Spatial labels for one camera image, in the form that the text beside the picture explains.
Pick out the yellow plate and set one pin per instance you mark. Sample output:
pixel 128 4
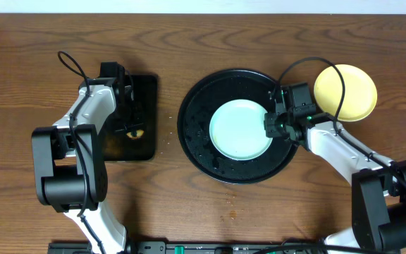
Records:
pixel 360 92

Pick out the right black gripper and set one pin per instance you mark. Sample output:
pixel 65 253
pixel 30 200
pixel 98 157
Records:
pixel 270 125

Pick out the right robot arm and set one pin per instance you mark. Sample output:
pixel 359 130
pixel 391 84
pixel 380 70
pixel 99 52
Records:
pixel 378 183

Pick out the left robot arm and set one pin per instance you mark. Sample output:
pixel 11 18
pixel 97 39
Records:
pixel 70 172

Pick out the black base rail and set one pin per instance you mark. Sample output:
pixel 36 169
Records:
pixel 153 247

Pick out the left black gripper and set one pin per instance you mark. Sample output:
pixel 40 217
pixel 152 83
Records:
pixel 126 115

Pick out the green and yellow sponge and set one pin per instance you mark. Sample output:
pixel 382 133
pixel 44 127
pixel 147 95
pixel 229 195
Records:
pixel 136 134

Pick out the black rectangular tray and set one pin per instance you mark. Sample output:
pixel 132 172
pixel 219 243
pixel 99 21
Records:
pixel 117 147

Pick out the round black tray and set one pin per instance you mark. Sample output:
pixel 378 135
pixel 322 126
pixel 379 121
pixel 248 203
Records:
pixel 195 114

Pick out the light blue plate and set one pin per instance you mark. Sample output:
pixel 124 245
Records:
pixel 237 131

